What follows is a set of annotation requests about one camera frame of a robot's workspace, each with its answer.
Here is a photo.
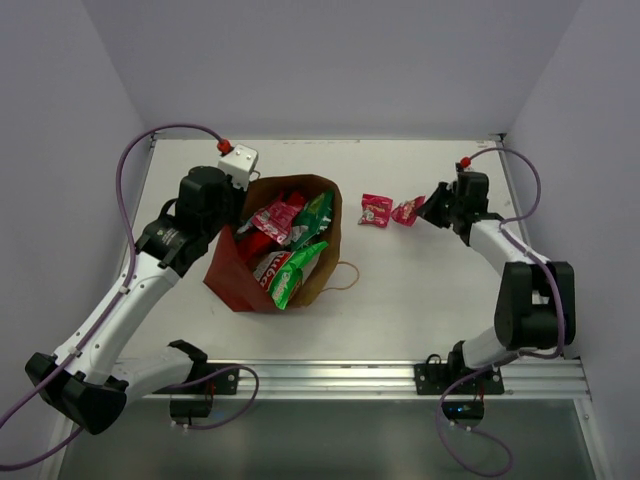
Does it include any small red candy packet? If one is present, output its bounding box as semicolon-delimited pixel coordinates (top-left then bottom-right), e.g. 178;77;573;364
391;195;425;227

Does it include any red fruit candy bag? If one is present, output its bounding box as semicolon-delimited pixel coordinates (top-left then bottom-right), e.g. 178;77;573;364
237;230;275;263

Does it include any small red sachet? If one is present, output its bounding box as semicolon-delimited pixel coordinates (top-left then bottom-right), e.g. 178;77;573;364
251;191;307;245

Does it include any small pink candy packet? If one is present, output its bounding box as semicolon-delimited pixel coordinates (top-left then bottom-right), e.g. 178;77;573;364
358;194;393;228

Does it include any red paper bag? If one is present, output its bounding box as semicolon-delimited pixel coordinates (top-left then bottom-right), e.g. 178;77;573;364
204;174;342;314

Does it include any green white snack pack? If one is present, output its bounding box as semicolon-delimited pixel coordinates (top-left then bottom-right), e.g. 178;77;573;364
289;190;334;251

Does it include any green Chuba chips bag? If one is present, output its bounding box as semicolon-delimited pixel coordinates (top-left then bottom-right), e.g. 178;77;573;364
253;241;328;310

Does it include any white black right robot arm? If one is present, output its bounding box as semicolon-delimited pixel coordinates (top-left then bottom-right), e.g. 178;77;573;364
415;171;576;393

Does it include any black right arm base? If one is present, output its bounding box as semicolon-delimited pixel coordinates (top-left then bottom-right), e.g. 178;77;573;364
413;353;505;426

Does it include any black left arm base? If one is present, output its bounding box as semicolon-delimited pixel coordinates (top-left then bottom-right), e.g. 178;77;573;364
162;363;240;424

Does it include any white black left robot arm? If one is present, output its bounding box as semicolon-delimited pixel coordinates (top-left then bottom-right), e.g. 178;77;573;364
25;165;251;435

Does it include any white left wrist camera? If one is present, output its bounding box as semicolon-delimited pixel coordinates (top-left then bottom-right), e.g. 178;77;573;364
217;144;259;191

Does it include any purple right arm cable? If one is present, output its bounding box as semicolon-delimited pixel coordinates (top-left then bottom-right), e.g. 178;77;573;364
459;147;569;359

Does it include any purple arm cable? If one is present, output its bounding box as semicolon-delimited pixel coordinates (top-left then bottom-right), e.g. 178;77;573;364
0;122;232;469
459;147;569;359

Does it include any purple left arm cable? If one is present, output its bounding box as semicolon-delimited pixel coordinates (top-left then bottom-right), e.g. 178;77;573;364
0;122;232;469

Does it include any aluminium rail frame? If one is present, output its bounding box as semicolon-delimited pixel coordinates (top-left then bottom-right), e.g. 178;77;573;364
115;357;592;401

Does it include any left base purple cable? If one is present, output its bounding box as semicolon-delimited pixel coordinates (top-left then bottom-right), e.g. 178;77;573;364
172;363;261;432

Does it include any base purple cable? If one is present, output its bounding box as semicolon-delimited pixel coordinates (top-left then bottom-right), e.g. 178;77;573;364
436;369;513;477
172;363;261;432

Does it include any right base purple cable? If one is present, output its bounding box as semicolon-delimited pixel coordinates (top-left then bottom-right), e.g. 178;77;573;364
436;369;513;477

